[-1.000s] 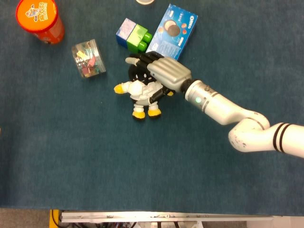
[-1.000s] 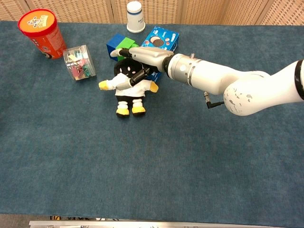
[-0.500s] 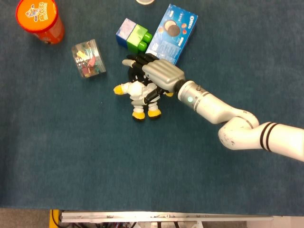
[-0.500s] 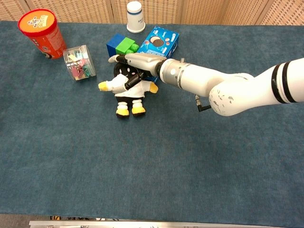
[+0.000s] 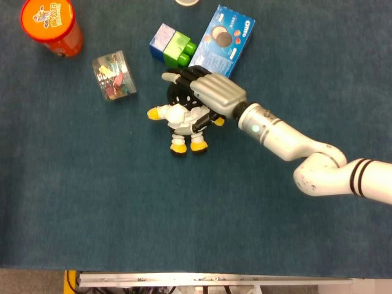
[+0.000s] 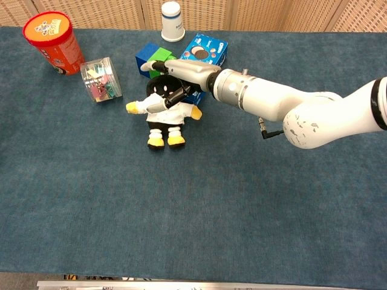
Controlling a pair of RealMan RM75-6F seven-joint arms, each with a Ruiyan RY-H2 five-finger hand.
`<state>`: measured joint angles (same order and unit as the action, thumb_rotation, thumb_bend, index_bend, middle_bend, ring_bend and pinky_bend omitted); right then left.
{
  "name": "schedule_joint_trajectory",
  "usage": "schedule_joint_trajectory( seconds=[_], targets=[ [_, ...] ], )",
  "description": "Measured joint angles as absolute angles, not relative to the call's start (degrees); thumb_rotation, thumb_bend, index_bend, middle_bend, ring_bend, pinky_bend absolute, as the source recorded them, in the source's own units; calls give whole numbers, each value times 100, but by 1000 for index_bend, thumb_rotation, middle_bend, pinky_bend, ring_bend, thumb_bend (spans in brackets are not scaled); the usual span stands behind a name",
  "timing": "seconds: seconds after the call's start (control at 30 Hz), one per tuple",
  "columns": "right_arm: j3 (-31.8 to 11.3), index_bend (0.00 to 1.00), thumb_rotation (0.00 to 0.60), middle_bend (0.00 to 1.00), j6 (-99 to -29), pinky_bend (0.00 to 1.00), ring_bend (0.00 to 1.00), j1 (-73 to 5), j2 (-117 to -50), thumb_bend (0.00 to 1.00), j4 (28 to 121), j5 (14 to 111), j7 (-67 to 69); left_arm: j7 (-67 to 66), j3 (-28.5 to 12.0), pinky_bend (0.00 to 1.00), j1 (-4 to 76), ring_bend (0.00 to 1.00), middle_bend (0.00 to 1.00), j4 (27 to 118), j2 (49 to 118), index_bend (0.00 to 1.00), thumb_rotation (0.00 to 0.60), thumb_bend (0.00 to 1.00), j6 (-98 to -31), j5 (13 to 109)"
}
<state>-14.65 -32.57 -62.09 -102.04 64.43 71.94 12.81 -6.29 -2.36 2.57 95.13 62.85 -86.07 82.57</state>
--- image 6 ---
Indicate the blue wooden block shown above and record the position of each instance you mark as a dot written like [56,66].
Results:
[146,56]

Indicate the silver metal table rail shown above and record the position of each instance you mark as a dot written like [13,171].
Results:
[181,285]

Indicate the clear box of binder clips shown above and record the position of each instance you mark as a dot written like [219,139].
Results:
[101,80]

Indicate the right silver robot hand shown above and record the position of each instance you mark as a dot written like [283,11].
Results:
[189,72]

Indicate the blue Oreo cookie box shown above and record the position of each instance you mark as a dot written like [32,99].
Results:
[205,49]

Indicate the blue-grey felt table cloth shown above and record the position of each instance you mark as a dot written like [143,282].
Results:
[211,196]

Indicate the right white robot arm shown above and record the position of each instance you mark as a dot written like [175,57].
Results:
[290,99]

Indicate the black plush doll white shirt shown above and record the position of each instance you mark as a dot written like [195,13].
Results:
[166,116]

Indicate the red cylindrical snack canister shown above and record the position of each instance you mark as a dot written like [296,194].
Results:
[57,45]

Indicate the white paper cup blue band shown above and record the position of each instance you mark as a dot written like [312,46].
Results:
[172,24]

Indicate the green toy building block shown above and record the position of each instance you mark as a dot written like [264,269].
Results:
[161,56]

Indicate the wicker folding screen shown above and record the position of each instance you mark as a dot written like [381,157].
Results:
[260,13]

